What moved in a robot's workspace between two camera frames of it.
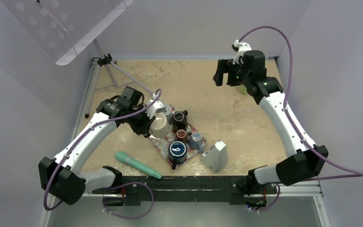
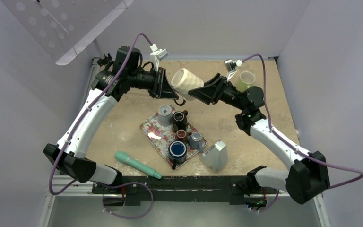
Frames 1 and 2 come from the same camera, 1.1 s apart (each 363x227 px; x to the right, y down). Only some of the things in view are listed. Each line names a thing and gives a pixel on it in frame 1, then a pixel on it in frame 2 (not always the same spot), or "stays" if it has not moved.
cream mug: [159, 127] -> [183, 81]
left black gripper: [144, 128] -> [161, 88]
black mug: [179, 120] stays
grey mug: [168, 114] stays
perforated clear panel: [62, 27] stays
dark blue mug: [177, 153] stays
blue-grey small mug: [195, 142] stays
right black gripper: [225, 66] -> [205, 93]
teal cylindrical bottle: [123, 157] stays
